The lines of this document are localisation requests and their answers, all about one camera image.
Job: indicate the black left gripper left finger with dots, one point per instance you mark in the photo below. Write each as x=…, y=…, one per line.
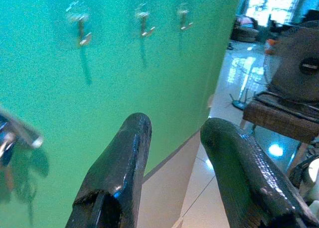
x=112, y=178

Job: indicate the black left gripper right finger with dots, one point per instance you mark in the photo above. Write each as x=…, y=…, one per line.
x=246, y=183

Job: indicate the clear adhesive metal hook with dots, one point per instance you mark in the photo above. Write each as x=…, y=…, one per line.
x=144, y=24
x=184, y=19
x=81, y=30

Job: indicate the black wifi router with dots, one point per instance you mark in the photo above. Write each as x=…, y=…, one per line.
x=238, y=104

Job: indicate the key bunch with white figurine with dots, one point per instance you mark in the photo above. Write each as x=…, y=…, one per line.
x=22, y=133

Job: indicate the grey standing fan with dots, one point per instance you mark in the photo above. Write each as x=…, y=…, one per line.
x=291, y=71

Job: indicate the dark sofa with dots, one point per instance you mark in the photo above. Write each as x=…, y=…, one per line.
x=244, y=34

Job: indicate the bright window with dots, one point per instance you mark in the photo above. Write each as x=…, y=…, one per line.
x=274, y=4

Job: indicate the green wall board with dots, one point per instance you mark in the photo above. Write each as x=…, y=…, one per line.
x=124, y=83

